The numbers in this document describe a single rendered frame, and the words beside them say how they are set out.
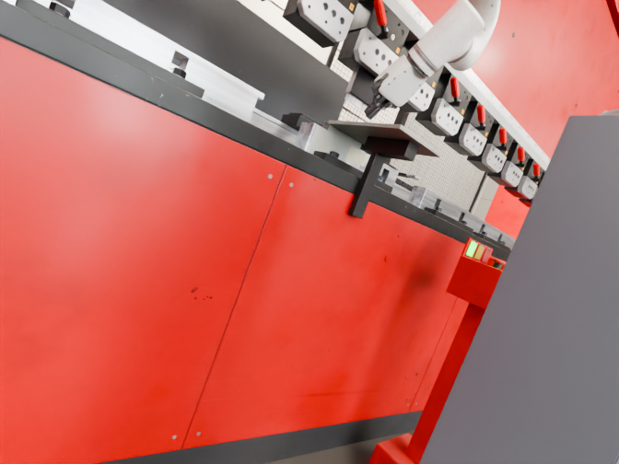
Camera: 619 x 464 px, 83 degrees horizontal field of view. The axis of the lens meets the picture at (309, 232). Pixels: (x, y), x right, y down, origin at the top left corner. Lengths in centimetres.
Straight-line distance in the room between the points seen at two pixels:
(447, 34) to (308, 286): 69
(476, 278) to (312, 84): 102
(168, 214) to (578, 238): 65
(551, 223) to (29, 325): 82
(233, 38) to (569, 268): 127
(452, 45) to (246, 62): 79
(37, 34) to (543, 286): 77
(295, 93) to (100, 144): 103
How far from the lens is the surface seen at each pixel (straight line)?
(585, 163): 57
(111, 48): 76
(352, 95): 110
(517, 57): 173
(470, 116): 151
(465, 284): 115
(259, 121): 120
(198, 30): 143
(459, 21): 98
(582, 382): 52
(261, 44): 152
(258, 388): 104
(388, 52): 114
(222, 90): 87
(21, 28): 69
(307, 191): 85
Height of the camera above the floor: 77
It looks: 5 degrees down
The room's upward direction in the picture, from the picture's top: 21 degrees clockwise
